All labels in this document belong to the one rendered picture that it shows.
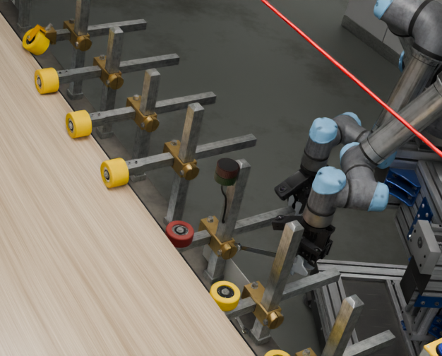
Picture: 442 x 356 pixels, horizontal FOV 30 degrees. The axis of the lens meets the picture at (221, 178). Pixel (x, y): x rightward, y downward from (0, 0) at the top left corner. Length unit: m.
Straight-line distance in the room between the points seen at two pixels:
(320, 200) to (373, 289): 1.35
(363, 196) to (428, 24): 0.54
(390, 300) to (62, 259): 1.57
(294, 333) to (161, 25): 2.43
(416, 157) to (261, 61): 2.34
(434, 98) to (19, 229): 1.13
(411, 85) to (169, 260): 0.83
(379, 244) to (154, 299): 1.96
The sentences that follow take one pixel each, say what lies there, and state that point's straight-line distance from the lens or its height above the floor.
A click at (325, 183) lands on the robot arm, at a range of 2.05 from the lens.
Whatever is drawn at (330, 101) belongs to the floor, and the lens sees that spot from 4.82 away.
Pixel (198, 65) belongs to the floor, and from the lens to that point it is 4.84.
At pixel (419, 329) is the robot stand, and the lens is 3.07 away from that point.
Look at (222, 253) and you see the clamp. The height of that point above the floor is 0.85.
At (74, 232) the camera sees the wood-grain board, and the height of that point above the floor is 0.90.
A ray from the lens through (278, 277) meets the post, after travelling 2.19.
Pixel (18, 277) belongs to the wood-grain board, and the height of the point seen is 0.90.
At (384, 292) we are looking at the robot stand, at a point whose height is 0.21.
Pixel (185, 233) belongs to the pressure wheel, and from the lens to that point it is 2.34.
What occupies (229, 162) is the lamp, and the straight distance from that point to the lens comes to 2.21.
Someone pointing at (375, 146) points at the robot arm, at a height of 1.29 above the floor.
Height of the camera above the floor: 2.47
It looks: 38 degrees down
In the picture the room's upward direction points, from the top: 13 degrees clockwise
